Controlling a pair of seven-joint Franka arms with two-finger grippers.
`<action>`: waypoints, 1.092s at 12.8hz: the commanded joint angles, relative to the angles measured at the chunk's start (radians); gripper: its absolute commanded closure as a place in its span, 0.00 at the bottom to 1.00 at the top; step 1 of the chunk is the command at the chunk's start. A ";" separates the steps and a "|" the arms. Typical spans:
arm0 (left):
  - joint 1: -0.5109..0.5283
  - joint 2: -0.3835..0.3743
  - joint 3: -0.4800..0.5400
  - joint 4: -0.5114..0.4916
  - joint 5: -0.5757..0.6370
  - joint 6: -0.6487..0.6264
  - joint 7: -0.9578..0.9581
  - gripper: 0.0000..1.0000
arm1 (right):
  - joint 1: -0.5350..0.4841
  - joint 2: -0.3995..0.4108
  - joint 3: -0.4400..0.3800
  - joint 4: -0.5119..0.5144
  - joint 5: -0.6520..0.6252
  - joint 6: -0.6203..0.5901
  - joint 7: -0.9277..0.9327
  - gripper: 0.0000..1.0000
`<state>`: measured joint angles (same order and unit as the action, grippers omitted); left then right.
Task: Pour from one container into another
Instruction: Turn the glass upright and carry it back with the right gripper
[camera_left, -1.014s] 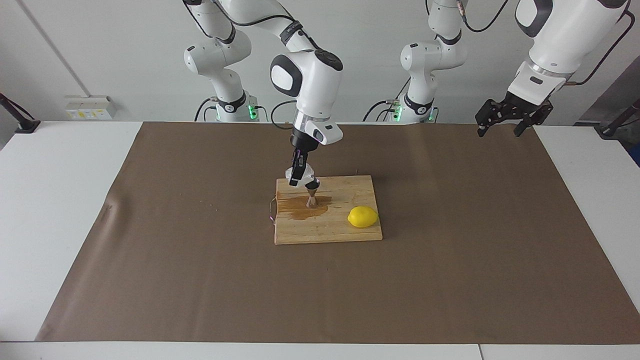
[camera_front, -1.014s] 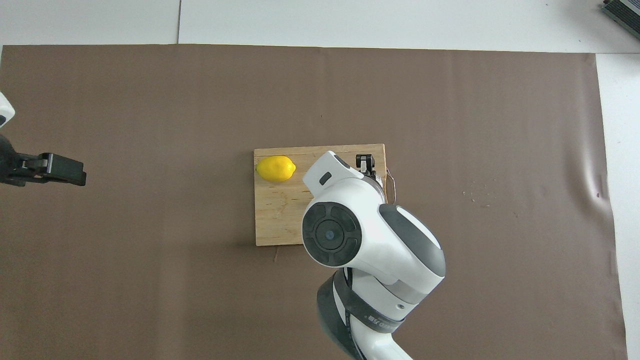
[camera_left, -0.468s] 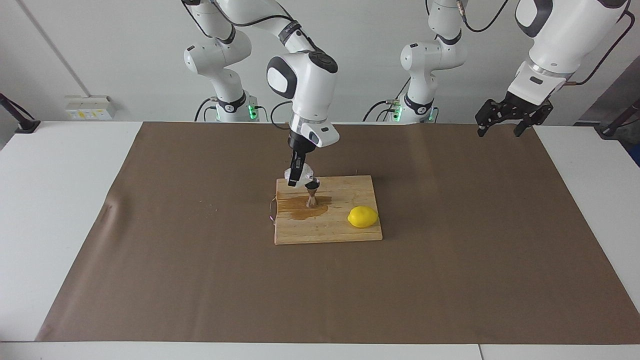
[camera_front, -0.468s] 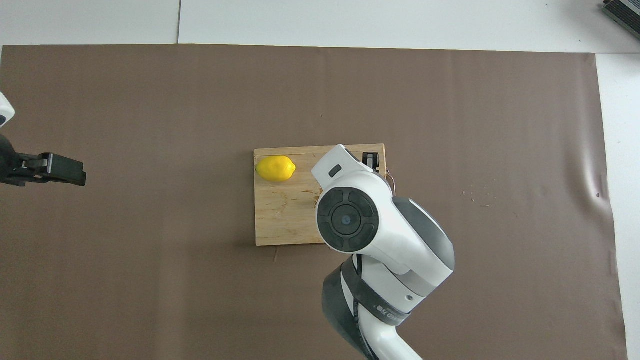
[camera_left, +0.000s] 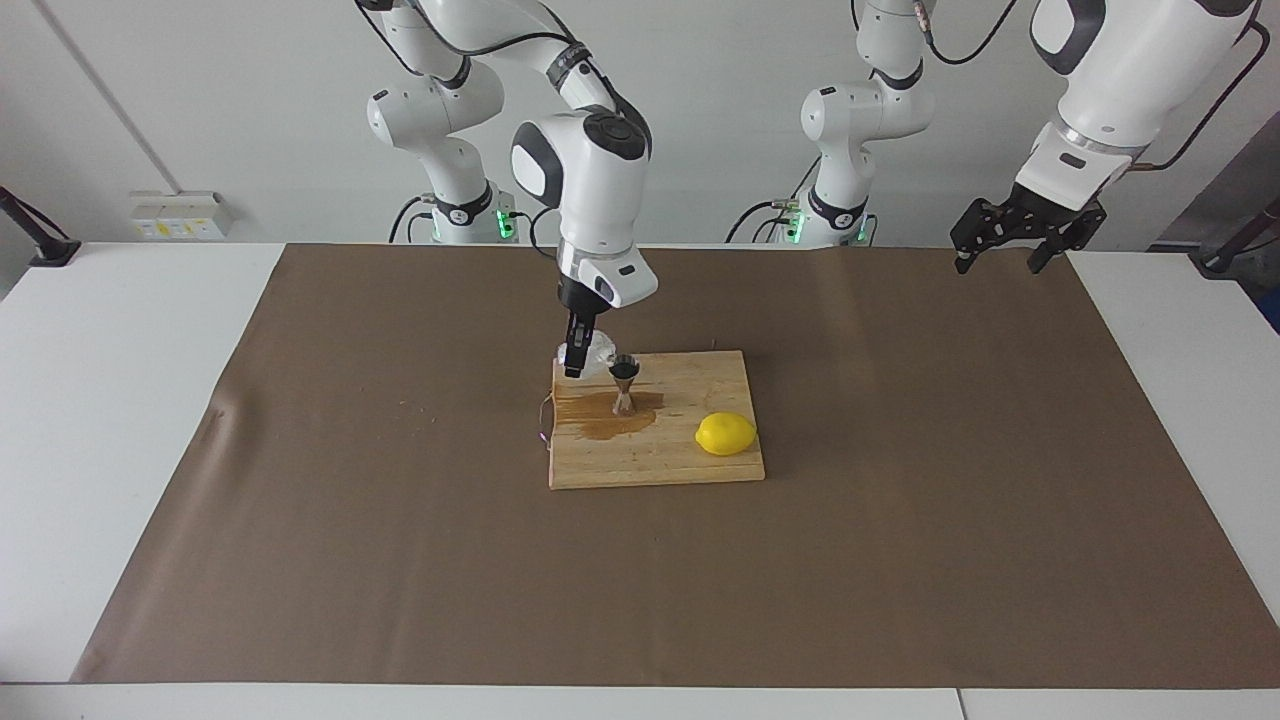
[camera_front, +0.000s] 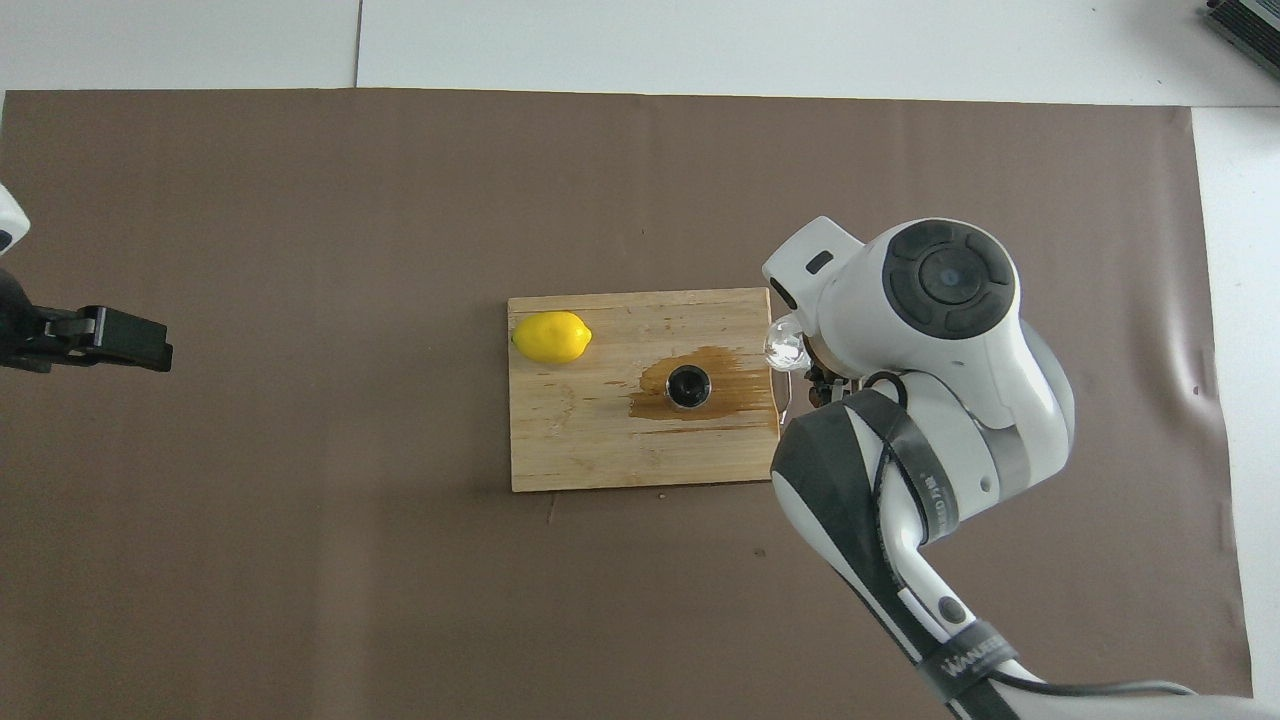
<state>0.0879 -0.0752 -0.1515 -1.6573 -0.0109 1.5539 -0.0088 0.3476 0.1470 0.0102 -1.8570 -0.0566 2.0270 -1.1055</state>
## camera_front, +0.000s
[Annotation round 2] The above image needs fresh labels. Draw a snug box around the steel double jigger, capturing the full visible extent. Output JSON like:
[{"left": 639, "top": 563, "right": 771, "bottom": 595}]
[{"left": 665, "top": 364, "right": 714, "bottom": 414}]

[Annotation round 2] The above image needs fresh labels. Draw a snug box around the black ribbed device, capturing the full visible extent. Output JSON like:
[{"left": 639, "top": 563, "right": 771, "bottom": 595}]
[{"left": 1200, "top": 0, "right": 1280, "bottom": 53}]

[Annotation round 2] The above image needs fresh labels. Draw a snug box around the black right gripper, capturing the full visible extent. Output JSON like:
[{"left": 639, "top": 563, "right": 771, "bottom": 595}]
[{"left": 803, "top": 340, "right": 861, "bottom": 409}]

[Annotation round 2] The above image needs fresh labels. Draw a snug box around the small clear glass cup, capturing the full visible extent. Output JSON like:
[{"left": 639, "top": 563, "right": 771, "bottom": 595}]
[{"left": 764, "top": 312, "right": 810, "bottom": 372}]

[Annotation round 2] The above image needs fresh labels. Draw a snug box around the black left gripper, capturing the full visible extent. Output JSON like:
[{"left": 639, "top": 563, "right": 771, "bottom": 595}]
[{"left": 0, "top": 270, "right": 173, "bottom": 373}]

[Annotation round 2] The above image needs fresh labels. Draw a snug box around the wooden cutting board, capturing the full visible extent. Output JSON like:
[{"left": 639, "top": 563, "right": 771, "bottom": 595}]
[{"left": 508, "top": 287, "right": 797, "bottom": 494}]

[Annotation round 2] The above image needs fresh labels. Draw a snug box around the yellow lemon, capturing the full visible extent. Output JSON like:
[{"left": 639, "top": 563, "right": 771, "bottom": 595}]
[{"left": 511, "top": 311, "right": 593, "bottom": 366}]

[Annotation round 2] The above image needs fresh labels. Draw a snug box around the brown paper table mat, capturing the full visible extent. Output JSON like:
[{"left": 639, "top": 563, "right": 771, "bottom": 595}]
[{"left": 0, "top": 88, "right": 1256, "bottom": 720}]

